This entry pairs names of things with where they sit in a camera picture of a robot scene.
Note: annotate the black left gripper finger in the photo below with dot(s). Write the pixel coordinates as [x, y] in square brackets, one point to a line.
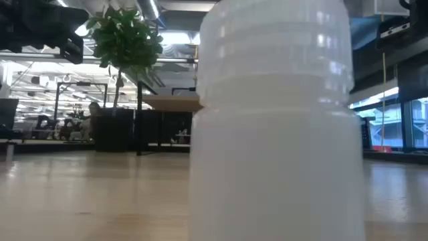
[67, 20]
[73, 50]

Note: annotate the black background robot arm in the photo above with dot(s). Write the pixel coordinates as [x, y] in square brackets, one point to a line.
[70, 129]
[45, 123]

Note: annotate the wooden shelf with black legs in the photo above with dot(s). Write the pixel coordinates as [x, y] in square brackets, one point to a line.
[170, 103]

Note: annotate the white translucent medicine bottle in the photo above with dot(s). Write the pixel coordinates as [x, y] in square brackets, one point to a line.
[277, 150]

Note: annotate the white ceiling box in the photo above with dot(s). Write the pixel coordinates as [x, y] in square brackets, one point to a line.
[388, 8]

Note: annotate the silver ceiling pipe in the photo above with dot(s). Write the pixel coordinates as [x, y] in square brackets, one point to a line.
[33, 55]

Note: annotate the green leafy potted plant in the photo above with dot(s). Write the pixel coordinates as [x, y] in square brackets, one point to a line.
[123, 40]

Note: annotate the person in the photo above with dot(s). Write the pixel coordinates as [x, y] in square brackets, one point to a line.
[93, 110]

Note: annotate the black screen panel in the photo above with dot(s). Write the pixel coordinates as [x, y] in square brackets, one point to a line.
[8, 114]

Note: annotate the black plant pot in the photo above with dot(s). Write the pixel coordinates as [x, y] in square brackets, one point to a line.
[113, 134]

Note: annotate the black perforated panel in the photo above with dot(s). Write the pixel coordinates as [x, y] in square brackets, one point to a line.
[366, 134]

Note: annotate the red object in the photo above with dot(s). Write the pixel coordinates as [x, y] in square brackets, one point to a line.
[382, 149]

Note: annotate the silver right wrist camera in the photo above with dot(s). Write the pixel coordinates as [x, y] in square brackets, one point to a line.
[396, 30]

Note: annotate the black background rig frame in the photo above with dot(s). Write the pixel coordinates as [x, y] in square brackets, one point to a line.
[82, 83]

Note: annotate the silver ceiling duct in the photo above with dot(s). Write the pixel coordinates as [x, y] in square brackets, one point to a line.
[148, 8]

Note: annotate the small grey post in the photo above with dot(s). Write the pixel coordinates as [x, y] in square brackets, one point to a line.
[10, 152]

